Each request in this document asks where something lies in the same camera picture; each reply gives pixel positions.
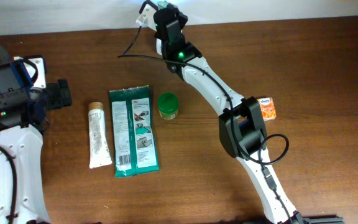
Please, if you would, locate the white cream tube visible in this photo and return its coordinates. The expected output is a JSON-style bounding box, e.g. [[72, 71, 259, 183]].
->
[[88, 102, 112, 169]]

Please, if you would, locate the green wipes package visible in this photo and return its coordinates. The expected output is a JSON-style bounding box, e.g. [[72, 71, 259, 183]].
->
[[109, 85, 160, 178]]

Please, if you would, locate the orange tissue pack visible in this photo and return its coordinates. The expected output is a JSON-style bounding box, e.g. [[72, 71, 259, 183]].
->
[[257, 97, 277, 121]]

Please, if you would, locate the mint green snack packet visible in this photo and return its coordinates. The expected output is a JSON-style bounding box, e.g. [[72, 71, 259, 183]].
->
[[157, 1, 177, 9]]

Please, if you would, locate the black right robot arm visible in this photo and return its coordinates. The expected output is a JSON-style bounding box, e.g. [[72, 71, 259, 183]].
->
[[153, 1, 344, 223]]

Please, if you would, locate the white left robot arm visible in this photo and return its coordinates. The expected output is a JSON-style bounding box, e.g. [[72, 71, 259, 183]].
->
[[0, 55, 73, 223]]

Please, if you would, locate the green lidded jar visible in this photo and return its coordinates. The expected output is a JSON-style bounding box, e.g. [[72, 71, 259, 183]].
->
[[157, 92, 178, 119]]

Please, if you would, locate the black right camera cable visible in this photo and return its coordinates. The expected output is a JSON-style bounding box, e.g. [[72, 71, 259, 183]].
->
[[117, 24, 293, 224]]

